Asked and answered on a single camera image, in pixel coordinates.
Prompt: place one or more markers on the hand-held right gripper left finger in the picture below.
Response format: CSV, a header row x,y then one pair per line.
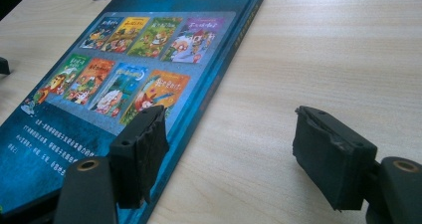
x,y
139,164

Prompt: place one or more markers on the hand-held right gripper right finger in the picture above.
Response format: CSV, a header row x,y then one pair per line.
x,y
331,164

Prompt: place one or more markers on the blue picture book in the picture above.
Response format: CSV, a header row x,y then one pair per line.
x,y
66,144

